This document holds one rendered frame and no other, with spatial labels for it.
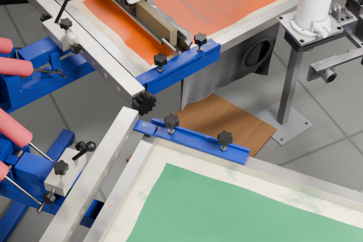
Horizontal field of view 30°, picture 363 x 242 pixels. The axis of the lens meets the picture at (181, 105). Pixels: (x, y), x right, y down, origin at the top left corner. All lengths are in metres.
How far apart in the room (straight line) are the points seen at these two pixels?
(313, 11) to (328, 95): 1.53
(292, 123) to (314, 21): 1.34
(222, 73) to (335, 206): 0.81
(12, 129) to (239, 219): 0.66
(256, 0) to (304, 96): 1.12
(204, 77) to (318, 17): 0.55
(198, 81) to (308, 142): 1.03
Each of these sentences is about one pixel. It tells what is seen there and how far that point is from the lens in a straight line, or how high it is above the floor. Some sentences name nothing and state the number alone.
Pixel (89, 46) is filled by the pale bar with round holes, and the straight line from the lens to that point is 2.13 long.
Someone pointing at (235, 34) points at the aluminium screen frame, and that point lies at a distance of 2.26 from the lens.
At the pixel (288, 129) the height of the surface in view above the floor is 0.01.
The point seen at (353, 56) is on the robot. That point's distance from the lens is 2.15.
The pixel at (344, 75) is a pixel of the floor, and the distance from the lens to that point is 3.64.
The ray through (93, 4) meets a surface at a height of 0.96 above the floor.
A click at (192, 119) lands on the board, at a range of 3.27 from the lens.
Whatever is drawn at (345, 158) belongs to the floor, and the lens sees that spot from 3.26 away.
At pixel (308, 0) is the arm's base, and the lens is 2.01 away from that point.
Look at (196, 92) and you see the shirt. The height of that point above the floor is 0.71.
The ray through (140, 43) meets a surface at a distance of 2.26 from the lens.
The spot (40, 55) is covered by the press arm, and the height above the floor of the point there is 1.04.
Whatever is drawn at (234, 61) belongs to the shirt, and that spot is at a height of 0.77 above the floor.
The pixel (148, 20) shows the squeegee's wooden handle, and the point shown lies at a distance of 2.23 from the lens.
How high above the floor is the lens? 2.47
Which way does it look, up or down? 48 degrees down
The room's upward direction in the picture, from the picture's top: 3 degrees clockwise
